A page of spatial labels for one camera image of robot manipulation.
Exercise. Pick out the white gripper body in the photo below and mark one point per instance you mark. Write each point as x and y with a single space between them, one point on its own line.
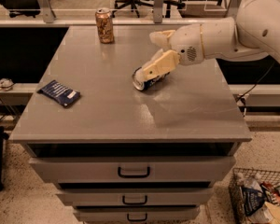
187 43

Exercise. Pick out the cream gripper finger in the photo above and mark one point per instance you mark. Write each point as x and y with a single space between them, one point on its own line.
161 63
162 39

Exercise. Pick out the blue pepsi can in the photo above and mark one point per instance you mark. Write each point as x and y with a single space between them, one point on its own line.
144 85

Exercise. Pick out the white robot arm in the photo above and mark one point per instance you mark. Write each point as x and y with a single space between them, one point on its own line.
253 33

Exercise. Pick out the orange patterned soda can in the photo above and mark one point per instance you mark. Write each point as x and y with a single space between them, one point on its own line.
104 25

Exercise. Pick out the grey drawer cabinet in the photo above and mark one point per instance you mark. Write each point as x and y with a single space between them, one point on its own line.
190 113

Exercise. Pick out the dark blue snack bag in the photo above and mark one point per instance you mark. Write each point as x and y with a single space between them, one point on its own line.
60 93

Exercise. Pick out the top grey drawer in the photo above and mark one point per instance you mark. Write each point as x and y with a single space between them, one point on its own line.
132 169

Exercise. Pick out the grey drawer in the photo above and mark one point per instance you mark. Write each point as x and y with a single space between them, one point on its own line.
135 197
140 214
132 169

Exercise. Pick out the blue white snack bag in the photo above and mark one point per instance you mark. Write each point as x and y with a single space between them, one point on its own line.
253 198

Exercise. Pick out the middle grey drawer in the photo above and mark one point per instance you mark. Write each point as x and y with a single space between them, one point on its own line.
135 197

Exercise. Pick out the bottom grey drawer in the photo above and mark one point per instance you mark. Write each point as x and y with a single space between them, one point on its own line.
140 214

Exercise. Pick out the red snack bag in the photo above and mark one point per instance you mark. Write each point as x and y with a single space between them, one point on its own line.
271 193

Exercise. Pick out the wire mesh basket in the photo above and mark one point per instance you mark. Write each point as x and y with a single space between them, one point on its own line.
236 194

